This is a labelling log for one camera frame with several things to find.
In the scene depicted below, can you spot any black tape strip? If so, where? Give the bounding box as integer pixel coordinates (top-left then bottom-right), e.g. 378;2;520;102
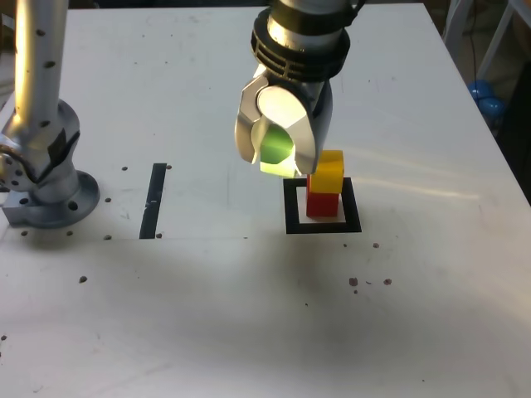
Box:
139;163;168;240

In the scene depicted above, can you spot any green cube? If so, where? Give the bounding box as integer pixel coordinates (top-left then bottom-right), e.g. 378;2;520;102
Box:
259;126;296;175

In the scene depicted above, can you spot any red cube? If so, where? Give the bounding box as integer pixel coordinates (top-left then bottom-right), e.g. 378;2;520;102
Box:
305;173;340;218

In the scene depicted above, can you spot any black tape square outline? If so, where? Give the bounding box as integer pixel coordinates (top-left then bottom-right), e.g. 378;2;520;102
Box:
282;177;363;235

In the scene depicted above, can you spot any blue round object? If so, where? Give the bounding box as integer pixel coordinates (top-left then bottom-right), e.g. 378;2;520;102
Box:
466;79;507;125

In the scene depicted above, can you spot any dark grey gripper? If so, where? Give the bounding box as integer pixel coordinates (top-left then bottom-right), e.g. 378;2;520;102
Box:
233;75;334;176

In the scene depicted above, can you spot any yellow cube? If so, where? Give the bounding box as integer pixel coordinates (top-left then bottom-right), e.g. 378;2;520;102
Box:
309;149;345;195

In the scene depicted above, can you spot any white metal stand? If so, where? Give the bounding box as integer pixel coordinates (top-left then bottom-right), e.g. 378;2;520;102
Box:
441;0;522;82

